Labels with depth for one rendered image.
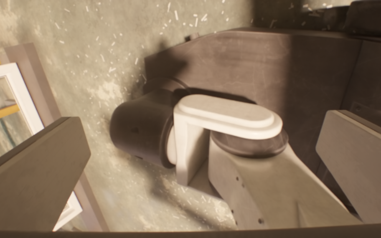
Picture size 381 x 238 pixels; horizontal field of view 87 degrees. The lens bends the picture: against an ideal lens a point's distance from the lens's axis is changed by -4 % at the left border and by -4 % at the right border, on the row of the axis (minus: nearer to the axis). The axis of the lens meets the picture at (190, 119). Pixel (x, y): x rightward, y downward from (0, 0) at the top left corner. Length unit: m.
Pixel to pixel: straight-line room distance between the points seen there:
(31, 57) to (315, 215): 1.38
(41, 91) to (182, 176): 1.12
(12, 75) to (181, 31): 1.08
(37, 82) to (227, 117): 1.21
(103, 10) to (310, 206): 0.89
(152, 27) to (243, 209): 0.65
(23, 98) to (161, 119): 1.21
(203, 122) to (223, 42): 0.20
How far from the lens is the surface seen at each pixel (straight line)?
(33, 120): 1.59
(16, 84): 1.54
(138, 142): 0.46
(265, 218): 0.29
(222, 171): 0.39
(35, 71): 1.42
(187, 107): 0.40
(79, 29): 1.08
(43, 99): 1.46
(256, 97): 0.50
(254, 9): 0.65
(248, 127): 0.36
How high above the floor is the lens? 0.64
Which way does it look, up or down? 52 degrees down
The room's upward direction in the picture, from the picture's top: 132 degrees counter-clockwise
